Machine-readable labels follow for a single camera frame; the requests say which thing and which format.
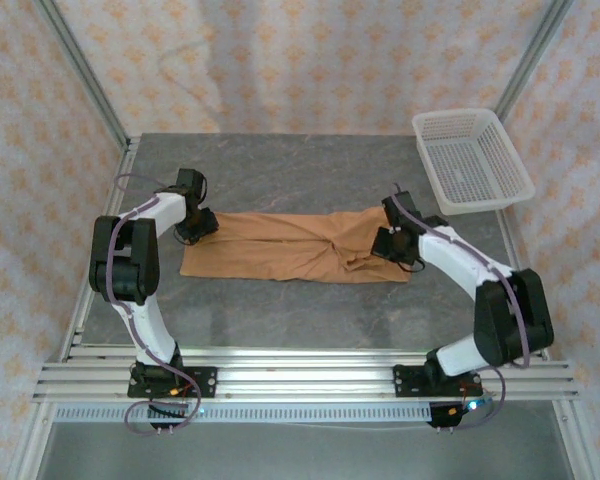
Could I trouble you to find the orange-brown t-shirt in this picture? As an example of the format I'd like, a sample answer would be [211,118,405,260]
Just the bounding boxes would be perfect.
[178,207,414,285]

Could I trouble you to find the white plastic mesh basket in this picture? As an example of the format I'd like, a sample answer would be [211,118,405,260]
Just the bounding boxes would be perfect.
[411,107,537,216]

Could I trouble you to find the aluminium table side rail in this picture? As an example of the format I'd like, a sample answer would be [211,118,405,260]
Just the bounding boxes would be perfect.
[493,208,551,361]
[59,137,141,361]

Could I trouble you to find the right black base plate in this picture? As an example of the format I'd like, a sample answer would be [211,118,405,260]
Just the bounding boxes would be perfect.
[393,363,483,399]

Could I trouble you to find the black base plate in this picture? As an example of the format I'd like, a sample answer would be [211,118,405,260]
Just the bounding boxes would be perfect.
[127,367,218,400]
[393,363,483,399]

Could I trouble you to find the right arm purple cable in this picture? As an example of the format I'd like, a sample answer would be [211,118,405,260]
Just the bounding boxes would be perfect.
[390,182,534,432]

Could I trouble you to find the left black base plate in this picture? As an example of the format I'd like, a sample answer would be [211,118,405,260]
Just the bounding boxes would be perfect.
[127,367,218,400]

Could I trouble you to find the wide aluminium mounting rail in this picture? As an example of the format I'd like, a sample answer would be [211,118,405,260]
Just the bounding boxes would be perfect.
[32,347,579,401]

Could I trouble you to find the aluminium upright post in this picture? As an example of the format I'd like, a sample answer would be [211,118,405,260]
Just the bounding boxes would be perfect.
[494,0,576,121]
[32,0,131,146]

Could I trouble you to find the slotted grey cable duct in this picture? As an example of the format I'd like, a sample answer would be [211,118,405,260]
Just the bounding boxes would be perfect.
[54,403,434,424]

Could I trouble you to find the aluminium frame leg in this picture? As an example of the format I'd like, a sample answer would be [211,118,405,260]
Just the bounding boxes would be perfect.
[552,399,600,480]
[7,399,59,480]

